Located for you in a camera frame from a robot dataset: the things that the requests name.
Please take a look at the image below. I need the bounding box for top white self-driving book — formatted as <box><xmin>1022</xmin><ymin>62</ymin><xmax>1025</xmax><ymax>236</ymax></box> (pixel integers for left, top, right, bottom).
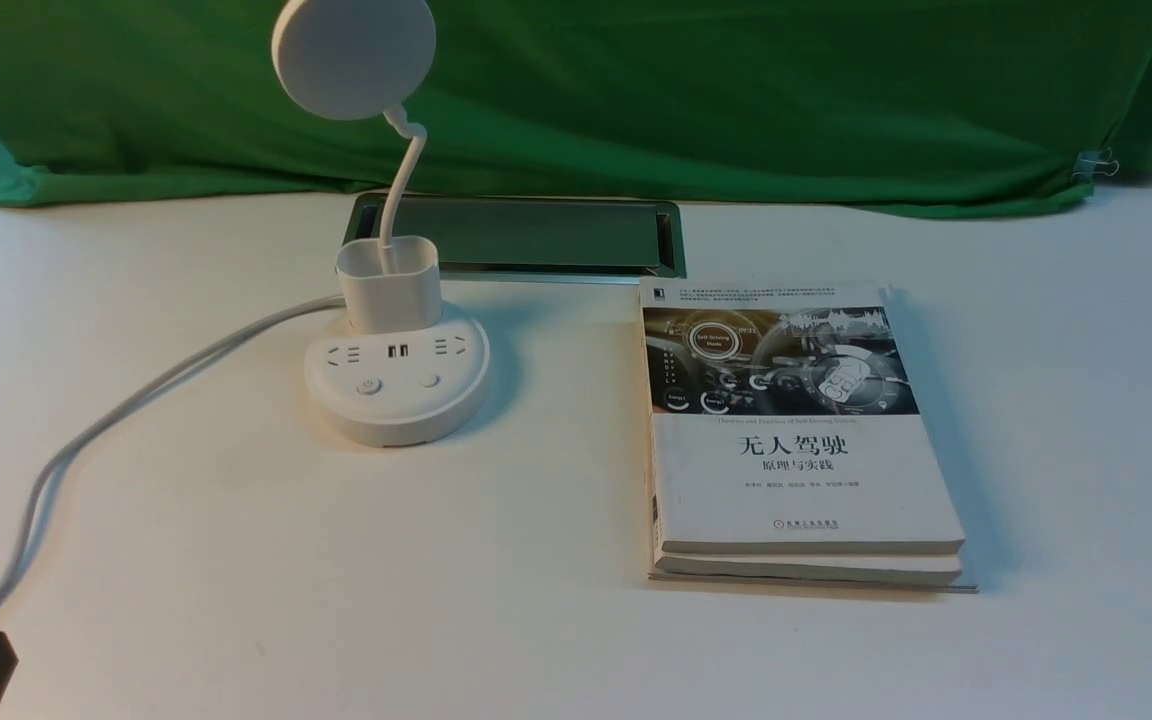
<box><xmin>637</xmin><ymin>278</ymin><xmax>967</xmax><ymax>556</ymax></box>

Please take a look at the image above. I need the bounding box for metal desk cable grommet tray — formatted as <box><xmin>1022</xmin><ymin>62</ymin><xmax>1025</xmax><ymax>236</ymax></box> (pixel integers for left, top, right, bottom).
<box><xmin>396</xmin><ymin>196</ymin><xmax>687</xmax><ymax>283</ymax></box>

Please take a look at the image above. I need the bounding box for bottom white book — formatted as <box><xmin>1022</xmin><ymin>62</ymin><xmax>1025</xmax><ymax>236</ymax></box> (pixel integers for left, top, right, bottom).
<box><xmin>649</xmin><ymin>550</ymin><xmax>979</xmax><ymax>593</ymax></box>

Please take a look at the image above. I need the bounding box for white lamp power cord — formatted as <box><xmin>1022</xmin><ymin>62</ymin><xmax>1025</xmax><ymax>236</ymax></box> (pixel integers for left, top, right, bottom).
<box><xmin>0</xmin><ymin>294</ymin><xmax>348</xmax><ymax>651</ymax></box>

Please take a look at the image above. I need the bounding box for white desk lamp power-strip base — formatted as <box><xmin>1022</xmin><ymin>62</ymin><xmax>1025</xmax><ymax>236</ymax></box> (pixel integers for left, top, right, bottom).
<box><xmin>271</xmin><ymin>1</ymin><xmax>492</xmax><ymax>448</ymax></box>

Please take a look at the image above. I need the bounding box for green backdrop cloth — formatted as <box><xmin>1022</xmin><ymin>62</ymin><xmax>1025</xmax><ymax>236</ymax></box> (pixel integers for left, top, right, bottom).
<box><xmin>0</xmin><ymin>1</ymin><xmax>1152</xmax><ymax>219</ymax></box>

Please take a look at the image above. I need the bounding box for metal binder clip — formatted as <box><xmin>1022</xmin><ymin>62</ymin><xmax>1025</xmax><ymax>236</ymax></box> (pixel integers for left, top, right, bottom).
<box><xmin>1071</xmin><ymin>147</ymin><xmax>1121</xmax><ymax>184</ymax></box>

